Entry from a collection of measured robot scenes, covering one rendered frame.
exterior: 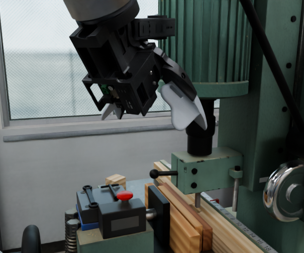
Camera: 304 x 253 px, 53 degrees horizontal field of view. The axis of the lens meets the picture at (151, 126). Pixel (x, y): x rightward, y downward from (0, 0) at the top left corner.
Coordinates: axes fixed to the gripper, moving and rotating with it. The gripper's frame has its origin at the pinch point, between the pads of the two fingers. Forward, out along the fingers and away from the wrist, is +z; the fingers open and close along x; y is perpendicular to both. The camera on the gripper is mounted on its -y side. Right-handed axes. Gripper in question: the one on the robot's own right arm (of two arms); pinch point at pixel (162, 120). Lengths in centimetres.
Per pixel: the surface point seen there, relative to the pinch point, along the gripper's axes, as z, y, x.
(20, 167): 84, -24, -131
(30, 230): 12.8, 19.5, -23.0
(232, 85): 2.6, -12.3, 7.6
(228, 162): 19.5, -7.8, 6.0
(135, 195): 35.3, -2.9, -20.0
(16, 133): 67, -36, -131
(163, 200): 18.6, 4.1, -3.5
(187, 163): 14.6, -2.7, 0.0
